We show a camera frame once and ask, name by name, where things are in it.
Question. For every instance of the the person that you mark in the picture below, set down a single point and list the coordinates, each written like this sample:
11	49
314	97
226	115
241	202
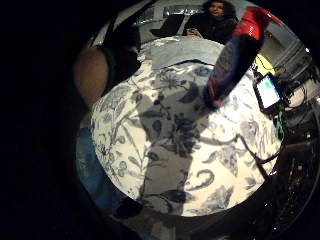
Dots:
213	28

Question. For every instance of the blue floral white tablecloth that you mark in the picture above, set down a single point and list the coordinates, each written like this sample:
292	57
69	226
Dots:
166	150

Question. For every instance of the blue chair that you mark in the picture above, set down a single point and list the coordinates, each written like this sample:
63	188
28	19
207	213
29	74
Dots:
93	173

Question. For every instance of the yellow sheet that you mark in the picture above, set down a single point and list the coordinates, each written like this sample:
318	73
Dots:
265	64

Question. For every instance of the black phone with lit screen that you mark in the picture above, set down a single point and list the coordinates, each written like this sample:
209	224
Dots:
267	91

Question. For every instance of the grey cabinet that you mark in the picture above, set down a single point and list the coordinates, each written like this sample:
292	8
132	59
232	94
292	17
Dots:
290	56

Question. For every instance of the black equipment stand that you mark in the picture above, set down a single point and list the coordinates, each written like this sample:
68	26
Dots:
296	173

